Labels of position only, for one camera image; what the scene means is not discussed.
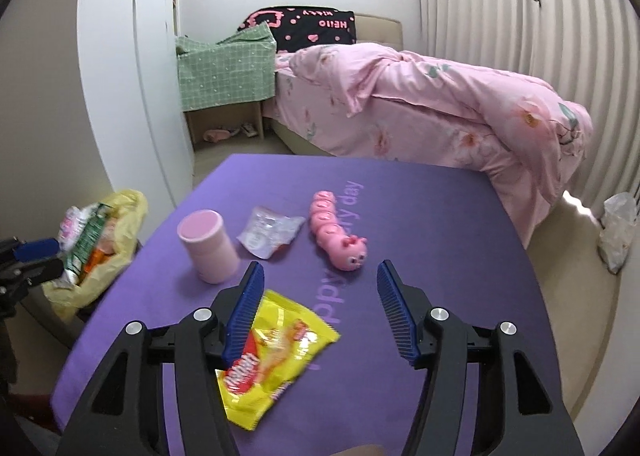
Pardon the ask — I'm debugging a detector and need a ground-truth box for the yellow plastic bag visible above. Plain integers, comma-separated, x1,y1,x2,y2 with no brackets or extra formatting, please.
42,189,149,321

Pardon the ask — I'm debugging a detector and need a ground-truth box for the purple table mat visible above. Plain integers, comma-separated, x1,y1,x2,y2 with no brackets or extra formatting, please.
50,152,561,456

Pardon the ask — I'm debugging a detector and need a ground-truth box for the yellow snack packet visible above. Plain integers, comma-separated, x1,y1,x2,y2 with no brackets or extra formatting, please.
215,289,342,432

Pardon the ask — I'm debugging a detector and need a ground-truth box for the wooden nightstand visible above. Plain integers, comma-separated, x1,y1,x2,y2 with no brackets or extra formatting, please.
184,100,265,147

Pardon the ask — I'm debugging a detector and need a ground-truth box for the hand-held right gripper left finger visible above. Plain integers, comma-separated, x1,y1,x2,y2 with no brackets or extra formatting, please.
55,261,265,456

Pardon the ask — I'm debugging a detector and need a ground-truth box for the pale pleated curtain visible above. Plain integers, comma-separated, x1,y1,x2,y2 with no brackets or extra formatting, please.
415,0,640,231

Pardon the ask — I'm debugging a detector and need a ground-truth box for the black pillow with pink print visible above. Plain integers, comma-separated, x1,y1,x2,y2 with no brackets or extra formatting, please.
237,8,357,52

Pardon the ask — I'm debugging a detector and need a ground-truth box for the pink floral quilt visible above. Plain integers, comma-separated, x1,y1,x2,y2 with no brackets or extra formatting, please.
274,43,593,207

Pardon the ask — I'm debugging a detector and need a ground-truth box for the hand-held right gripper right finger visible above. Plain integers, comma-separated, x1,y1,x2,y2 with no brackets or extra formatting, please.
376,259,586,456

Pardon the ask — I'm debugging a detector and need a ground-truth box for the pink caterpillar toy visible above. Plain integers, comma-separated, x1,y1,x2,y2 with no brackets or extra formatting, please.
308,191,370,271

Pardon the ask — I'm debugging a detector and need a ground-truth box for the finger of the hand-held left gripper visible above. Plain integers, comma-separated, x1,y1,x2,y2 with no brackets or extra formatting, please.
0,236,58,264
0,258,65,289

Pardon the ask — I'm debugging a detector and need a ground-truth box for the green checked cloth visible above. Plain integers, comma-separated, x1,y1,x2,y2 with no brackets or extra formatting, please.
175,23,277,111

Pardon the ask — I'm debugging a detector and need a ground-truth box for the pink cup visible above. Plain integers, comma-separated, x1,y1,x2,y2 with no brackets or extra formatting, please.
177,209,241,285

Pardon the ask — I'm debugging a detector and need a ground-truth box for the white plastic bag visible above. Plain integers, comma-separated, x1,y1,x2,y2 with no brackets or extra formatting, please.
597,192,638,274

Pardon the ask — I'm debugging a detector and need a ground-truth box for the beige upholstered bed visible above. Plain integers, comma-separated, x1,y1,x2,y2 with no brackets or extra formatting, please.
260,13,551,247

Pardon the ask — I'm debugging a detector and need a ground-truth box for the long pink wrapper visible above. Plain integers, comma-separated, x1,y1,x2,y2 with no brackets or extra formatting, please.
57,206,83,241

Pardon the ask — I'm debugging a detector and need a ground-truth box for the pink floral bed sheet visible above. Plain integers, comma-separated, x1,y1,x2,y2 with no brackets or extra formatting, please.
262,68,531,241

